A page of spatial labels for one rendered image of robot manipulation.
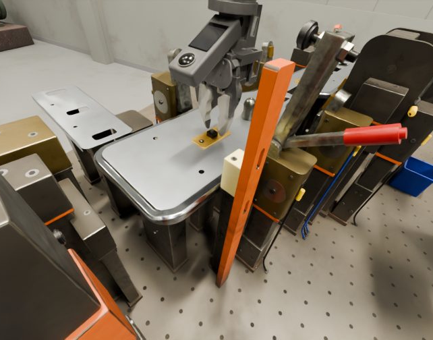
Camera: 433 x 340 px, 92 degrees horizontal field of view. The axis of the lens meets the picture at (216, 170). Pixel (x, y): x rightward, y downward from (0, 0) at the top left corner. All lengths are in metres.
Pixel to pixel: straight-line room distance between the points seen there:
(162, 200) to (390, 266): 0.66
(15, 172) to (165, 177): 0.18
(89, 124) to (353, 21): 2.51
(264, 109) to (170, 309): 0.48
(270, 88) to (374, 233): 0.71
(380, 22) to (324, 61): 2.45
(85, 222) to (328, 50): 0.35
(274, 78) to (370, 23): 2.54
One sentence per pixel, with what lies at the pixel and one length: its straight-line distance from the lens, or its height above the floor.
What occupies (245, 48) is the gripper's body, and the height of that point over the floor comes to 1.16.
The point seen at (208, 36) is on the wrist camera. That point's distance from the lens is 0.34.
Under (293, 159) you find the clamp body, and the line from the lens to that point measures 0.34.
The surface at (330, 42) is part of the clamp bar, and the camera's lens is 0.27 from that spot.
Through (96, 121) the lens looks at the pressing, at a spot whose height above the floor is 1.00.
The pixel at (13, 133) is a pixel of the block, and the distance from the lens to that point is 0.42.
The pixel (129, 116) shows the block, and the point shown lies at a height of 0.98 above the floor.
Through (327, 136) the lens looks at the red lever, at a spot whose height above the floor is 1.11.
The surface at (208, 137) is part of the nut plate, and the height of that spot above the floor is 1.00.
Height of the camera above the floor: 1.25
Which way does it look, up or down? 43 degrees down
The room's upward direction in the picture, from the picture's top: 6 degrees clockwise
